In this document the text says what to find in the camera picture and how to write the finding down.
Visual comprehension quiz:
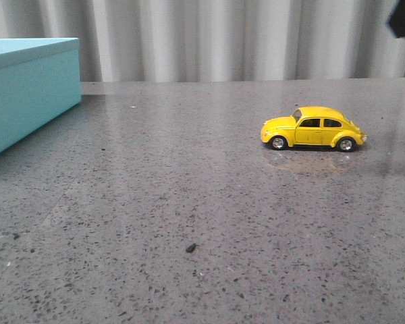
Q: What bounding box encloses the yellow toy beetle car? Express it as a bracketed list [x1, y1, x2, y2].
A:
[261, 106, 367, 152]

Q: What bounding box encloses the turquoise blue storage box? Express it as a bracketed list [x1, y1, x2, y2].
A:
[0, 38, 82, 153]

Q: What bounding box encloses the grey pleated curtain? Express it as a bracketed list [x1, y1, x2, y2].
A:
[0, 1, 405, 82]

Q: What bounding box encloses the small black debris piece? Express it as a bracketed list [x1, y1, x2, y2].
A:
[185, 243, 197, 253]

